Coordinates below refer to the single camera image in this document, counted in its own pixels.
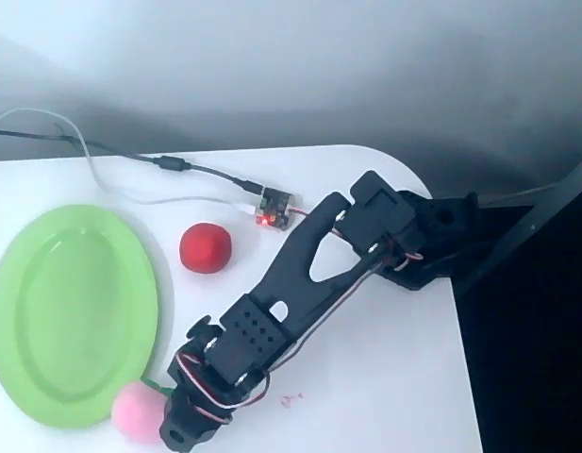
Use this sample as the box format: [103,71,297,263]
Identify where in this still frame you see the pink plush peach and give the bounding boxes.
[110,376,175,445]

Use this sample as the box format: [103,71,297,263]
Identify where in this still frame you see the green oval plastic plate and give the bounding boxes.
[0,203,160,429]

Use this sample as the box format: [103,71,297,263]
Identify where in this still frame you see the red plush apple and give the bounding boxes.
[179,222,234,274]

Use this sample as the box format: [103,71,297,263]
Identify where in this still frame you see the small controller circuit board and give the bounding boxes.
[255,187,304,232]

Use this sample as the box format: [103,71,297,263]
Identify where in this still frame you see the grey diagonal bar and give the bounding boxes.
[453,155,582,296]

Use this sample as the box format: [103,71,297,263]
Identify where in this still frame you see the red white servo wires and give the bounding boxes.
[176,207,424,421]

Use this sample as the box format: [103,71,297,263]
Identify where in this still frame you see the black cable with ferrite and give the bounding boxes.
[0,127,266,195]

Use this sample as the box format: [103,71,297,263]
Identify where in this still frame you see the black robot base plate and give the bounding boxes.
[379,261,461,292]

